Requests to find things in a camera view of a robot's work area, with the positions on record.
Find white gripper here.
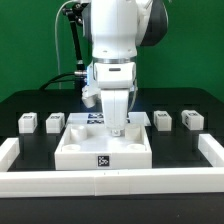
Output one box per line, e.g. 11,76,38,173
94,62,136,136

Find white square table top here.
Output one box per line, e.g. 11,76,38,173
54,124,152,170

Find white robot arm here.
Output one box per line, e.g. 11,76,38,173
82,0,168,136

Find white AprilTag base sheet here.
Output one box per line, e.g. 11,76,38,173
66,112,151,126

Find white U-shaped obstacle fence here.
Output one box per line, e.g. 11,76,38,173
0,138,224,198

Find black cable bundle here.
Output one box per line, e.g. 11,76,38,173
39,71,88,92

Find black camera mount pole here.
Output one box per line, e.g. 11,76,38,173
62,3,86,77

